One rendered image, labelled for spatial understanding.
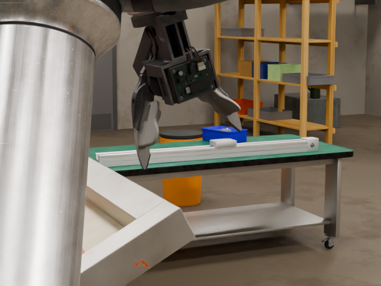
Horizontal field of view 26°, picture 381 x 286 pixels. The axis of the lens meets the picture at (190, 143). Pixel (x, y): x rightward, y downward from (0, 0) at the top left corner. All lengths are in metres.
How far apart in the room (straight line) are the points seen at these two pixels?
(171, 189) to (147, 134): 6.07
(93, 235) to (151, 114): 0.21
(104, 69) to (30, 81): 11.14
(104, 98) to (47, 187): 11.19
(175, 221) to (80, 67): 0.34
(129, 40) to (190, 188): 4.97
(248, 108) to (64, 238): 10.91
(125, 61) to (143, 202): 10.92
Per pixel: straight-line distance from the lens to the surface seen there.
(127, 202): 0.90
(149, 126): 1.08
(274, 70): 10.76
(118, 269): 0.82
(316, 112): 11.87
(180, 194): 7.14
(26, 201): 0.47
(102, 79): 11.64
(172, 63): 1.04
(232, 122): 1.15
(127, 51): 11.79
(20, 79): 0.49
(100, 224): 0.98
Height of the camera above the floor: 1.68
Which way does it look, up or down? 9 degrees down
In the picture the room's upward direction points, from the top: straight up
